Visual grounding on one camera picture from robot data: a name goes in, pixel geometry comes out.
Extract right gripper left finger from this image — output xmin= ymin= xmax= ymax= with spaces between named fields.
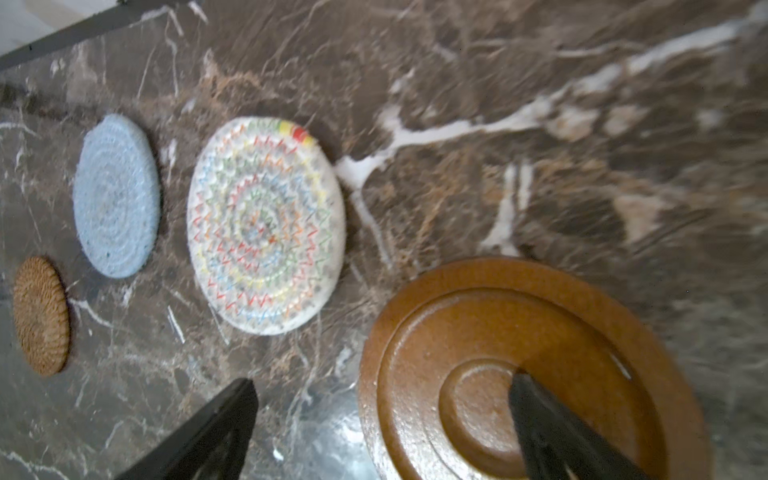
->
xmin=118 ymin=378 xmax=259 ymax=479

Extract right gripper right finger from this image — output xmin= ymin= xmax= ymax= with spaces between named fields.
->
xmin=508 ymin=371 xmax=649 ymax=479

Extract brown wooden round coaster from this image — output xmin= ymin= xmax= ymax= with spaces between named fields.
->
xmin=359 ymin=257 xmax=713 ymax=479

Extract white multicolour woven coaster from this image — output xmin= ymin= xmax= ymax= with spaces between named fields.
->
xmin=186 ymin=116 xmax=346 ymax=336

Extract light blue fabric coaster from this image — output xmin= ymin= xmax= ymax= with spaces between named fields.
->
xmin=72 ymin=114 xmax=161 ymax=279

